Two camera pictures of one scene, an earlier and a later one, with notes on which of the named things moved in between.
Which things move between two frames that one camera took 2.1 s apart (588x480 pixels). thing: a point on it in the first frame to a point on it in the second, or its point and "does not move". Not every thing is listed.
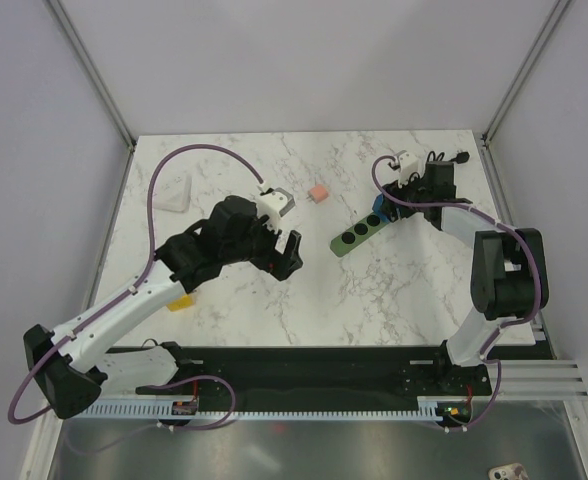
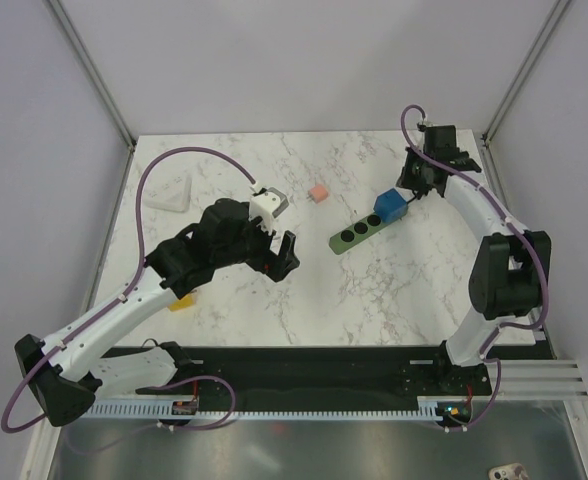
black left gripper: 281,265 does not move
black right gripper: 390,207 to 406,181
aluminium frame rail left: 100,84 does not move
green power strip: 357,234 does not move
